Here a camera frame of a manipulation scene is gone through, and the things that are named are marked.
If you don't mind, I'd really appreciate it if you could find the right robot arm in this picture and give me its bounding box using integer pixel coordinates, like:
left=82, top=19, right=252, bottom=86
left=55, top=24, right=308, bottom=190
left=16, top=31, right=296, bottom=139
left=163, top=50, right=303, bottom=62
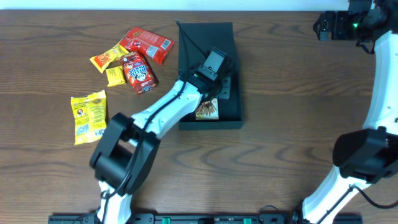
left=289, top=0, right=397, bottom=223

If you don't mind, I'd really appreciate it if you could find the brown Pocky box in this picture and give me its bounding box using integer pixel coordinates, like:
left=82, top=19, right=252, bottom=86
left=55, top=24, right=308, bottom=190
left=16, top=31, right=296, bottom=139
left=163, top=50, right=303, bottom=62
left=195, top=98, right=219, bottom=120

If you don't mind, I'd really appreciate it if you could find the red Hello Panda box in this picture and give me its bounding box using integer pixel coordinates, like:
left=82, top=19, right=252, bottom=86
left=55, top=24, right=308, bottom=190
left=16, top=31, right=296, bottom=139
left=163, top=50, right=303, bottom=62
left=119, top=51, right=159, bottom=95

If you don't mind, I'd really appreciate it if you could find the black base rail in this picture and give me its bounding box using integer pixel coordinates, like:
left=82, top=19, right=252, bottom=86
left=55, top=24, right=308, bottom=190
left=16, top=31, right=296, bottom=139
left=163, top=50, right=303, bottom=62
left=48, top=213, right=363, bottom=224

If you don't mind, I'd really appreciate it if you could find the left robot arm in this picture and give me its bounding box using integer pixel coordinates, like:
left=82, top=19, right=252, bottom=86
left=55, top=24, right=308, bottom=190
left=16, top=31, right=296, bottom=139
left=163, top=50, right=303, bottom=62
left=90, top=63, right=234, bottom=223

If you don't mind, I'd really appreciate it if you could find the orange yellow candy wrapper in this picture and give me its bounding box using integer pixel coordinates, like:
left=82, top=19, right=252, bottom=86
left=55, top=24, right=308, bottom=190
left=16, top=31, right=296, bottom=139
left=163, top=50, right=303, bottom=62
left=90, top=44, right=129, bottom=73

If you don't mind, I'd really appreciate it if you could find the red candy bag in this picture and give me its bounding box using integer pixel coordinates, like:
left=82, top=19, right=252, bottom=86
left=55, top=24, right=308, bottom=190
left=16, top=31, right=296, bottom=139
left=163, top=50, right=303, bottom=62
left=119, top=27, right=174, bottom=65

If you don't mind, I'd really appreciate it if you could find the small yellow snack packet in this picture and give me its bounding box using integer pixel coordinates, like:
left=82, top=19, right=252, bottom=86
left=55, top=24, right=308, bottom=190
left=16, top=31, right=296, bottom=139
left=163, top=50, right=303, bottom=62
left=105, top=66, right=126, bottom=87

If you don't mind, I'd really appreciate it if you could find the black gift box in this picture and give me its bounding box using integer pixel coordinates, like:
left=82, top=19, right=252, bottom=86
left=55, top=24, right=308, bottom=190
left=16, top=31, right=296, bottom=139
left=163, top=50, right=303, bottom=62
left=178, top=22, right=243, bottom=130

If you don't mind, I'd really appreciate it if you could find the yellow snack bag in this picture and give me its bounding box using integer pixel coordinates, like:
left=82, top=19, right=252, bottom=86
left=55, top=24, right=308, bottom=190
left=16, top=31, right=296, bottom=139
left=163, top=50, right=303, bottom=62
left=70, top=90, right=107, bottom=145

